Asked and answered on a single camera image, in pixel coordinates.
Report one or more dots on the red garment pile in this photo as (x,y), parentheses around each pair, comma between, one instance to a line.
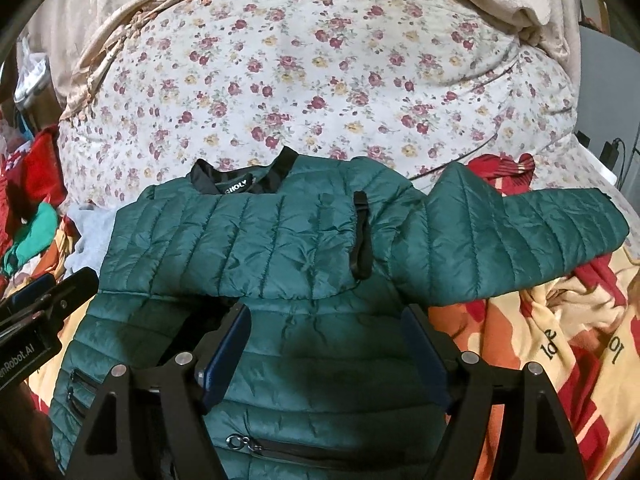
(30,176)

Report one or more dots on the orange red cartoon blanket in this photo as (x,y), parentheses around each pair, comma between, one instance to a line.
(565,349)

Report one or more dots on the red cloth on bed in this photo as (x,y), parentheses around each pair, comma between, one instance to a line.
(503,173)

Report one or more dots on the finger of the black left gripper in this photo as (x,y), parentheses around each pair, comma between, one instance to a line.
(62,300)
(26,296)

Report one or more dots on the green garment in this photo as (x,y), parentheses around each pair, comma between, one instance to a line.
(31,239)

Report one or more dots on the green quilted puffer jacket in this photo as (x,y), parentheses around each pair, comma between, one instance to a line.
(325,254)

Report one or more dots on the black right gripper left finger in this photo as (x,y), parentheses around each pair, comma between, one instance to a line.
(149,423)

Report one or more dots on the floral white duvet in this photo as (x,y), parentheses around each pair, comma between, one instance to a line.
(413,84)

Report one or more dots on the clear plastic bag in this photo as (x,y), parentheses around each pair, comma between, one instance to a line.
(34,76)

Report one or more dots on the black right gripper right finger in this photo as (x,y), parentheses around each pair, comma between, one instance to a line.
(536,440)

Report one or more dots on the grey fleece garment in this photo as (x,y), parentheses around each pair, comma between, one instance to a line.
(95,227)

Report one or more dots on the black charger with cable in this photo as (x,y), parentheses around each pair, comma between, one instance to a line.
(610,163)

